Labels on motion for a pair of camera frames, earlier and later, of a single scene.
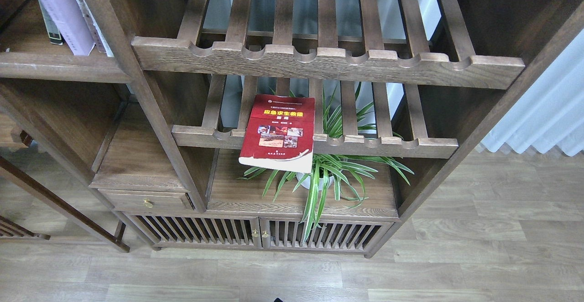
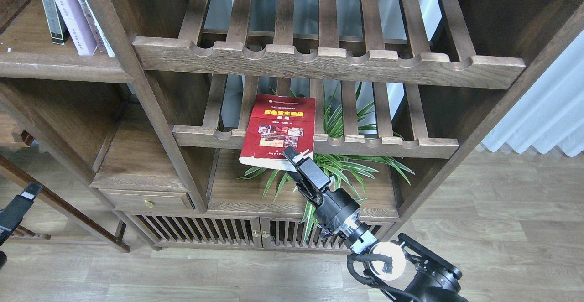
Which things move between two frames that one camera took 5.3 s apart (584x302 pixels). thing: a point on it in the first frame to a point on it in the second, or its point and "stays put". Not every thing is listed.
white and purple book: (54, 33) to (74, 15)
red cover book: (279, 133) stays put
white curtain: (550, 113) stays put
